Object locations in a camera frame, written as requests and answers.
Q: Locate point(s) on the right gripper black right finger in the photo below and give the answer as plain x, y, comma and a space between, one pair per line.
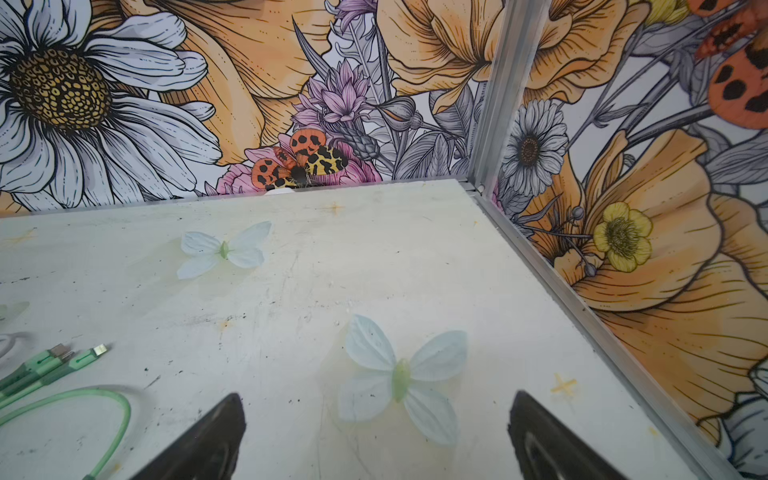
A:
545, 448

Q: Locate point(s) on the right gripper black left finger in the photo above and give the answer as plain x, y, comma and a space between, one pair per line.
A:
207, 450

